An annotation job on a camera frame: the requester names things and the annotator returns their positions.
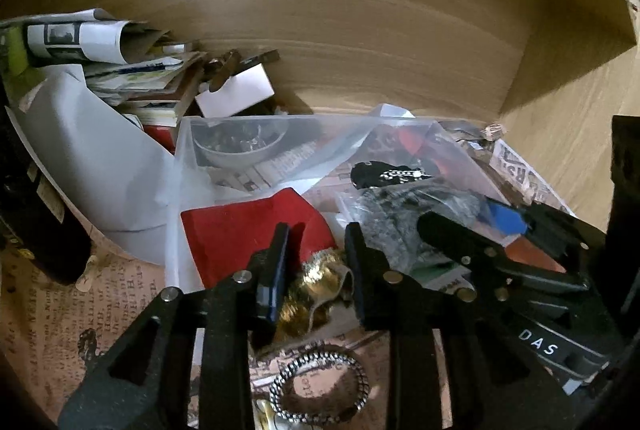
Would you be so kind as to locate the dark bottle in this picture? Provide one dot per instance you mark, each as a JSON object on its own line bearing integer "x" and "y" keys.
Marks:
{"x": 40, "y": 220}

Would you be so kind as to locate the newsprint pattern mat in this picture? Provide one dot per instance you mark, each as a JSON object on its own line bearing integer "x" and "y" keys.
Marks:
{"x": 45, "y": 305}

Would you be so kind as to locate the small crumpled paper tag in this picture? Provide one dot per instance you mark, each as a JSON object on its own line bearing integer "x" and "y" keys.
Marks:
{"x": 494, "y": 130}

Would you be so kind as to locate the large white paper sheet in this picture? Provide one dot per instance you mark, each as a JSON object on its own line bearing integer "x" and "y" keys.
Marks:
{"x": 95, "y": 160}

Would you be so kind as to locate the yellow green item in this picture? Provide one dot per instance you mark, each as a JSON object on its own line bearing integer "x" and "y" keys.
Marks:
{"x": 15, "y": 52}

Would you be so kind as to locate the red cloth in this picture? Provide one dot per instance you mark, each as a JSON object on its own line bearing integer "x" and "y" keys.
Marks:
{"x": 235, "y": 235}

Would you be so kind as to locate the clear plastic bag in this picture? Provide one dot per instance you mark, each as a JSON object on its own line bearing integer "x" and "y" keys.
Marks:
{"x": 305, "y": 155}

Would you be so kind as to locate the brown flat piece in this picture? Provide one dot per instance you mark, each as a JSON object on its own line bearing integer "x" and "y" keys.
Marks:
{"x": 532, "y": 252}

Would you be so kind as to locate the black upright object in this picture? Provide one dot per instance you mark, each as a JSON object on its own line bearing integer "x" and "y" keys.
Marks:
{"x": 625, "y": 210}

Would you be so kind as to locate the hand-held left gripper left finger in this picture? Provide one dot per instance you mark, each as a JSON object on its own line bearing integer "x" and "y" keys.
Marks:
{"x": 270, "y": 292}

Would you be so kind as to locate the gold sequin scrunchie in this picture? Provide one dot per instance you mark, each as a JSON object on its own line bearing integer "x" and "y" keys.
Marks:
{"x": 312, "y": 282}

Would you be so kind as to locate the small white box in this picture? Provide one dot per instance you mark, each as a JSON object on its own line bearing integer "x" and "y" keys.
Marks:
{"x": 235, "y": 92}

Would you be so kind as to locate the stack of books and papers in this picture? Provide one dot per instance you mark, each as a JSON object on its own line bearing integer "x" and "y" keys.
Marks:
{"x": 150, "y": 82}

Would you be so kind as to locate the grey furry pouch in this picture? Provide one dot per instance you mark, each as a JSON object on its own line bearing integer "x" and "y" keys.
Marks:
{"x": 395, "y": 222}

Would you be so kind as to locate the grey bowl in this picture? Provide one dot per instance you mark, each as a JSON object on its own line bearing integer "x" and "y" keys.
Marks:
{"x": 240, "y": 141}

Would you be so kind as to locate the rolled newspaper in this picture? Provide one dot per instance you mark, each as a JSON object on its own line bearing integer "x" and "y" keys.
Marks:
{"x": 80, "y": 37}

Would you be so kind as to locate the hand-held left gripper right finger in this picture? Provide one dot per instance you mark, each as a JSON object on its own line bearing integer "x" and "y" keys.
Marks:
{"x": 364, "y": 270}

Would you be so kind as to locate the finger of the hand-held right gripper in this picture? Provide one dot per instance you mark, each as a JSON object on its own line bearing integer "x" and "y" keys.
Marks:
{"x": 452, "y": 237}
{"x": 507, "y": 219}

